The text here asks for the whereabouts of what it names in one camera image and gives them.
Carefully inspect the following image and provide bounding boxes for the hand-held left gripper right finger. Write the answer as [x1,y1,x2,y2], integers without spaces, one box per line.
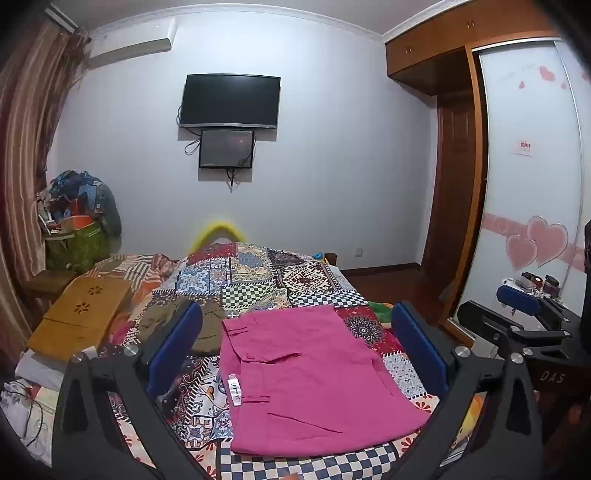
[390,301,544,480]

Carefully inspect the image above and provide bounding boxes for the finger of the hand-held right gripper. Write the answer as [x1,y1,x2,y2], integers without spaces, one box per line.
[496,284,583,334]
[456,300,578,357]

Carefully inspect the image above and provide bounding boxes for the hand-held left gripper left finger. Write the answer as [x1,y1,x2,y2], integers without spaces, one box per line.
[51,300,205,480]

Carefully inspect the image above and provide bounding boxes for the pink pants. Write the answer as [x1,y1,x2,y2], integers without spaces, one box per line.
[219,305,432,455]

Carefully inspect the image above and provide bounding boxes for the olive green garment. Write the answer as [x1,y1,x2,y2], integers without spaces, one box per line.
[137,298,227,356]

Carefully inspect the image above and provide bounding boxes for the orange striped bedsheet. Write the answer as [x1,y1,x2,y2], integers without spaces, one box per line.
[88,253,182,298]

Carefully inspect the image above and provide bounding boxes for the wooden lap table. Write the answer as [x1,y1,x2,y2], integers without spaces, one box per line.
[28,277,134,360]

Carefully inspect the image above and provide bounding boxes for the yellow plush toy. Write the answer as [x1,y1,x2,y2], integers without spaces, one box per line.
[191,220,246,253]

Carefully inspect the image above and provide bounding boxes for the patchwork printed blanket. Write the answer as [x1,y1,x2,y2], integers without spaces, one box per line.
[92,242,467,480]

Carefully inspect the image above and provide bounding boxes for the brown wooden door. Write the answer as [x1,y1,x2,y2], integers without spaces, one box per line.
[422,92,486,278]

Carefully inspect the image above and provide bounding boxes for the folded white cloth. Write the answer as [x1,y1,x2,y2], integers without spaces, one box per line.
[14,348,66,393]

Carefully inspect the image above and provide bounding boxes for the wooden stool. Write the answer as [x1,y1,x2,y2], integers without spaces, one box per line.
[25,268,78,302]

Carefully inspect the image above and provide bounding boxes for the grey cushion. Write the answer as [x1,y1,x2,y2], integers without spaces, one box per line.
[99,182,123,237]

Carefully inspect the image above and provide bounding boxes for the pile of colourful clothes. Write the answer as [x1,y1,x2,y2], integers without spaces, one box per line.
[39,170,109,228]

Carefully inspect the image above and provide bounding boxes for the small black monitor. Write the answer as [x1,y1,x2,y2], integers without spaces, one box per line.
[199,130,256,170]

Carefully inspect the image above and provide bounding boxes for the brown striped curtain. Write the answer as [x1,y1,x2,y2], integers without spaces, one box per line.
[0,18,89,326]

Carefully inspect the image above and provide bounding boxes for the wooden wardrobe cabinet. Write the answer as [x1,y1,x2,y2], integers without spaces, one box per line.
[383,0,562,96]

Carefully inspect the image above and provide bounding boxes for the white air conditioner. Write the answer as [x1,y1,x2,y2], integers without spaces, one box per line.
[88,18,179,70]

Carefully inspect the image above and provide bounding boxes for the thin black cable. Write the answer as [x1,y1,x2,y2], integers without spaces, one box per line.
[16,378,52,446]

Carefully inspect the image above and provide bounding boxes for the black wall television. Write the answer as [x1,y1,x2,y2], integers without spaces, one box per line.
[178,74,281,130]

